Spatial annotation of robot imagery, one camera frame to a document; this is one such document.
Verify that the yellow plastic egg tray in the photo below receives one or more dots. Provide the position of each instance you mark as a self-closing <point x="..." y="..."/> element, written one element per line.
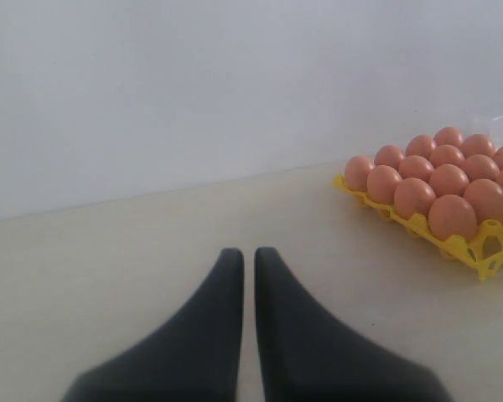
<point x="484" y="253"/>

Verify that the clear plastic bin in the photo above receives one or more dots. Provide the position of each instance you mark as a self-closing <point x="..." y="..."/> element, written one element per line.
<point x="490" y="124"/>

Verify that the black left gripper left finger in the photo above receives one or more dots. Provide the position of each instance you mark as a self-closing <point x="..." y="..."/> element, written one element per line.
<point x="194" y="356"/>

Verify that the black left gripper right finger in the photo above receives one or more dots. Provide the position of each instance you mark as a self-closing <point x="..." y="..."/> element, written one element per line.
<point x="307" y="354"/>

